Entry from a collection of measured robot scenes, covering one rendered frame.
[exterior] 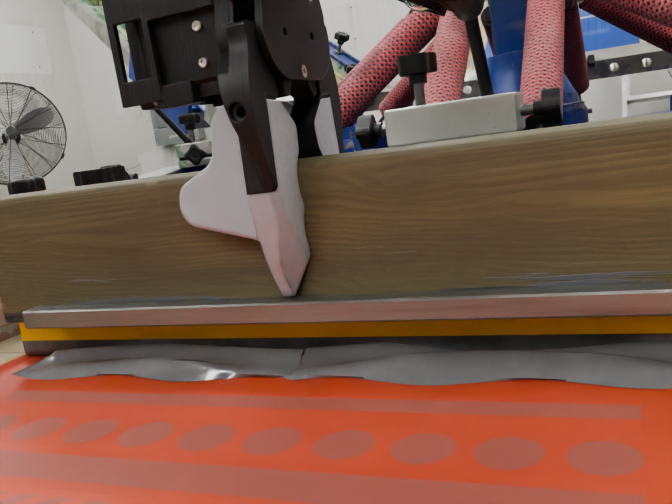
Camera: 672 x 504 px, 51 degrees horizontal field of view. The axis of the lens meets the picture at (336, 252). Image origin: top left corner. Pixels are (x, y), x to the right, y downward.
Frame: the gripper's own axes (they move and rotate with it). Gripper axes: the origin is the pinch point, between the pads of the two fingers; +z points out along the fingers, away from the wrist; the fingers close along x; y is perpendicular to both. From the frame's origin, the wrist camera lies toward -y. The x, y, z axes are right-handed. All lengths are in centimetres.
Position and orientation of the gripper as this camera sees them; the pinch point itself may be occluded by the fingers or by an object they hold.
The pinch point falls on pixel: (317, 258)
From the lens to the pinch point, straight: 34.8
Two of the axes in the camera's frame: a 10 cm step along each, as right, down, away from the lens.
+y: -9.2, 0.7, 4.0
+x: -3.7, 2.1, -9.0
